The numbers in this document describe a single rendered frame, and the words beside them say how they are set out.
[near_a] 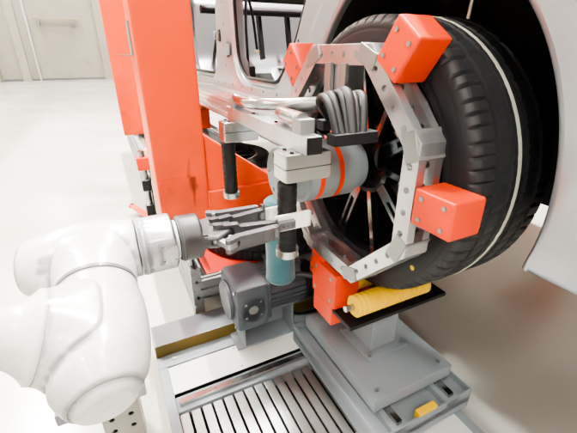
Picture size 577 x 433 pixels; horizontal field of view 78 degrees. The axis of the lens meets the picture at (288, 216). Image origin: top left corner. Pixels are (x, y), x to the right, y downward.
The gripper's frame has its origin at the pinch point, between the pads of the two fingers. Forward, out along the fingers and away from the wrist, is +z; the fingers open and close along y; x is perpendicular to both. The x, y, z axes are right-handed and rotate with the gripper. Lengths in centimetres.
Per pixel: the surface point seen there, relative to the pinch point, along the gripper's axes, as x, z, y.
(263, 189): -17, 19, -59
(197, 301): -65, -7, -69
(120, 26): 44, -6, -252
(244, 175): -12, 13, -60
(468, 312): -83, 108, -29
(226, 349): -75, -2, -49
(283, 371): -76, 14, -31
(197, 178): -10, -4, -58
